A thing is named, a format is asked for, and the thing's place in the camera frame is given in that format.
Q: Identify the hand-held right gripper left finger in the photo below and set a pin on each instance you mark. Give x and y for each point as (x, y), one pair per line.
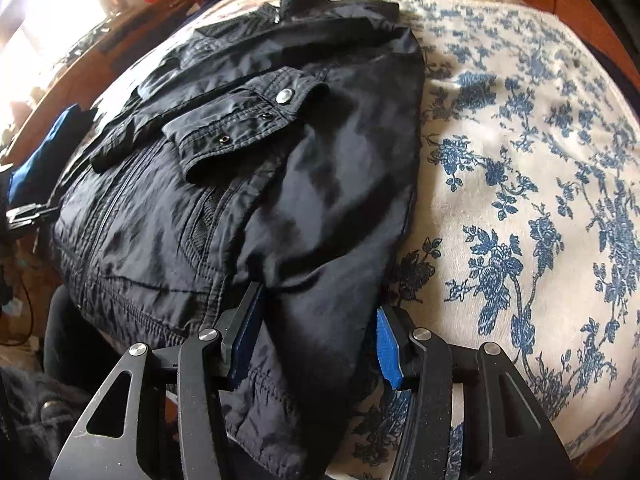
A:
(247, 330)

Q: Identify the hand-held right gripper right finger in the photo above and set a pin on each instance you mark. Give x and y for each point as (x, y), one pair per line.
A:
(387, 350)

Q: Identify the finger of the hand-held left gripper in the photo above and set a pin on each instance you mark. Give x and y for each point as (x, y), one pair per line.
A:
(30, 216)

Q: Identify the black jacket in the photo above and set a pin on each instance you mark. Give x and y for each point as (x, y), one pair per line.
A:
(300, 185)

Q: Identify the blue folded garment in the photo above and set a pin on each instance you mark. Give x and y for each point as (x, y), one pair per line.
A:
(45, 155)

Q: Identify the wooden desk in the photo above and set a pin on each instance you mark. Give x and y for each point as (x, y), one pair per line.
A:
(55, 85)

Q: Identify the dark fuzzy cloth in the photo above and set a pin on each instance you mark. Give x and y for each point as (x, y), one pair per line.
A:
(30, 420)

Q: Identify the wooden framed window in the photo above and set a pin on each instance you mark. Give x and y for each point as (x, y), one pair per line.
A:
(50, 10)

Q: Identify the blue floral bed sheet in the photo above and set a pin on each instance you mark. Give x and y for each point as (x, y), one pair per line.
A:
(525, 185)

